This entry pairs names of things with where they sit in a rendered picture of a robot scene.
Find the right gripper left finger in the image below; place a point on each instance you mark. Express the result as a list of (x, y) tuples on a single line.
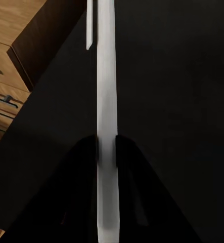
[(59, 211)]

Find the cabinet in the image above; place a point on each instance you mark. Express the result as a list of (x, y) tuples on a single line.
[(31, 34)]

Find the desk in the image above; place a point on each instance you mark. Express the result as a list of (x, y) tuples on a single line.
[(170, 102)]

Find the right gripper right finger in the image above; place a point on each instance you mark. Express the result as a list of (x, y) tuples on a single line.
[(167, 223)]

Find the pen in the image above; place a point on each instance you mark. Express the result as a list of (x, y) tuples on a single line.
[(108, 216)]

